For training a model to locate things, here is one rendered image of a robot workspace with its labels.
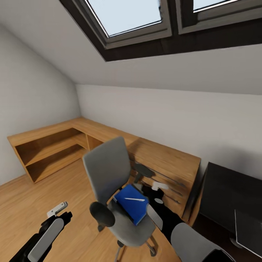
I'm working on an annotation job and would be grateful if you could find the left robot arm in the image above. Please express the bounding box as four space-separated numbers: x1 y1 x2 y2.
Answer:
9 201 72 262

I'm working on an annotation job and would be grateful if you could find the notebook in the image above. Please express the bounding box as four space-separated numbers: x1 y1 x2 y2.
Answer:
235 210 262 258

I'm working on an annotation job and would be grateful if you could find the folder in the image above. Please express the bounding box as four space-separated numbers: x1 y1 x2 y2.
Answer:
113 184 149 226

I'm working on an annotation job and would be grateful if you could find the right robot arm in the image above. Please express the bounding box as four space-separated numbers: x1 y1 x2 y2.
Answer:
141 182 236 262

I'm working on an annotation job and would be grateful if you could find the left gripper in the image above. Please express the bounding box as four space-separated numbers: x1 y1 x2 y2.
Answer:
60 212 72 225

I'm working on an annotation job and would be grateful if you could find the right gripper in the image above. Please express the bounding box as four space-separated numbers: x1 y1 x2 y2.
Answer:
141 184 164 199

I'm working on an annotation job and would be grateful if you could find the swivel chair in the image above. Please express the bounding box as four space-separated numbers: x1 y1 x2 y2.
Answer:
82 136 157 262

